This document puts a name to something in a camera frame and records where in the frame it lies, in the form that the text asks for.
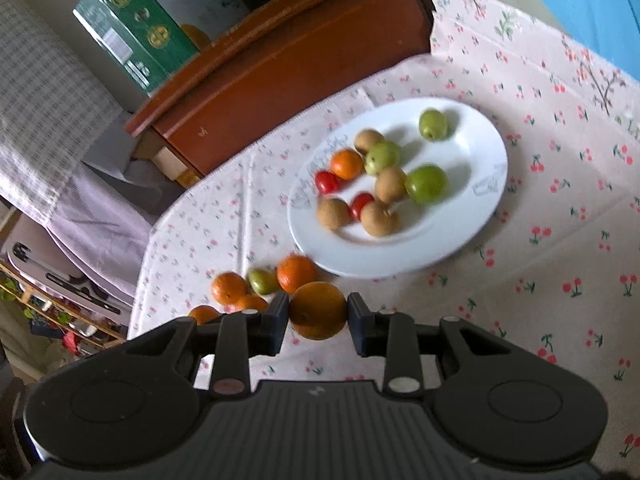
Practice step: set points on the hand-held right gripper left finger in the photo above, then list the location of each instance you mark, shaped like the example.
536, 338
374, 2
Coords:
279, 322

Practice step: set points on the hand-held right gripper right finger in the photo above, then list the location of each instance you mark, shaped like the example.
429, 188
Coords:
357, 326

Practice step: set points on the orange mandarin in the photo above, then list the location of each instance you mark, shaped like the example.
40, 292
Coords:
347, 163
202, 314
318, 317
250, 304
297, 273
229, 287

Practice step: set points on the brown round fruit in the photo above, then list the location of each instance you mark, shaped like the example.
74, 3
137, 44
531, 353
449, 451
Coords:
369, 140
380, 220
390, 185
333, 213

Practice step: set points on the white plate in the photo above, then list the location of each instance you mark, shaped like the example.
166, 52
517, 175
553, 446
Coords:
440, 240

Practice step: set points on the red cherry tomato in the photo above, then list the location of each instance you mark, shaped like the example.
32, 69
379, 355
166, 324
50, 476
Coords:
359, 204
326, 181

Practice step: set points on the green jujube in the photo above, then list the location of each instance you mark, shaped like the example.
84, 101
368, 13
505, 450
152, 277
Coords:
383, 157
426, 184
263, 281
432, 124

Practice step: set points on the cardboard box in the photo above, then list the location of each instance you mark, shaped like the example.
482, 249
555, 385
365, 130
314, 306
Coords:
170, 162

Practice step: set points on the cherry print tablecloth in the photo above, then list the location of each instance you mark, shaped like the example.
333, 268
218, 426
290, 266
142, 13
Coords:
550, 210

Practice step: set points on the brown wooden cabinet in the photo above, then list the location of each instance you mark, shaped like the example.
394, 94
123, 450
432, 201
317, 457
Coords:
300, 60

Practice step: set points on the white checked cloth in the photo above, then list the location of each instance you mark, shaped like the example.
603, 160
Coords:
45, 110

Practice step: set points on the green carton box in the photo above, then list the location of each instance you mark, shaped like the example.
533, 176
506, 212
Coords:
135, 25

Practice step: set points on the blue printed blanket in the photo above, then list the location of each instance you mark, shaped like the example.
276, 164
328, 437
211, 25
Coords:
590, 5

